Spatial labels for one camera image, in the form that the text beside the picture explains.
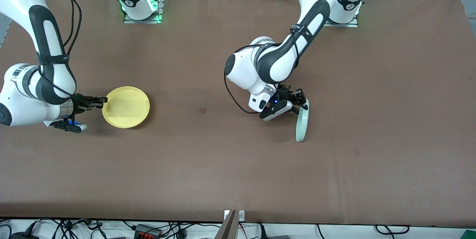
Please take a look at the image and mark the pale green round plate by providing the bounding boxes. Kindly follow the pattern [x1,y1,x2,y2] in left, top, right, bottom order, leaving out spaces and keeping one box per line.
[295,99,309,143]

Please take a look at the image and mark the yellow round plate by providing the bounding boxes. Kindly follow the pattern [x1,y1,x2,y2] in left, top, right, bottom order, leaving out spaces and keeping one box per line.
[102,86,151,129]

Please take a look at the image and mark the black power strip red switches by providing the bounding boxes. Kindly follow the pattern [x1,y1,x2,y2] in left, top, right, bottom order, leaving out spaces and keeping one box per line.
[134,224,162,239]

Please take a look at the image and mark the grey metal pole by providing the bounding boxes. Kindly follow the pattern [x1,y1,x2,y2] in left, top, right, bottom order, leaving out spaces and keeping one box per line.
[215,210,237,239]

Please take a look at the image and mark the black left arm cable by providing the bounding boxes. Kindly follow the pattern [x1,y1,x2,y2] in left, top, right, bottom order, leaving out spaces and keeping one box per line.
[223,23,309,115]

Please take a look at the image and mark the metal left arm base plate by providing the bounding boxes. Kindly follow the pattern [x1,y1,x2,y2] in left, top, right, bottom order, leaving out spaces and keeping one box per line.
[324,17,359,28]

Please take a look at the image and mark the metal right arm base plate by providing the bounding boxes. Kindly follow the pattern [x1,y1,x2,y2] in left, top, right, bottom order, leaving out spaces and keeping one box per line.
[123,0,166,24]

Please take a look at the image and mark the tangled black floor cables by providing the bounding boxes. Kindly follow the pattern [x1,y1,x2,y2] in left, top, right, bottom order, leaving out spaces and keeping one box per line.
[37,219,125,239]

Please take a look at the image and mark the black looped floor cable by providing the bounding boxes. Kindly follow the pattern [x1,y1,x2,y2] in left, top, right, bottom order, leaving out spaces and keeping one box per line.
[375,225,410,235]

